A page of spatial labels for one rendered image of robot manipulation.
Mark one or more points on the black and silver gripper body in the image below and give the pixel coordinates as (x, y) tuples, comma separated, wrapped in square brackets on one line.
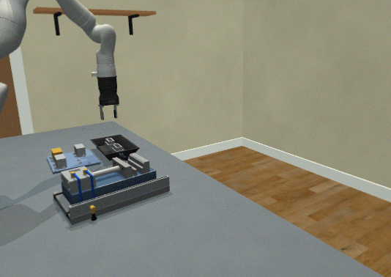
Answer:
[(106, 77)]

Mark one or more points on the small orange block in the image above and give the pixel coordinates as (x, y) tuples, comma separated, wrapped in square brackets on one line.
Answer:
[(56, 151)]

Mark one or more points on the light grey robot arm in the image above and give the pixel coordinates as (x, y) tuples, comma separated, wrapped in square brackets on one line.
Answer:
[(13, 27)]

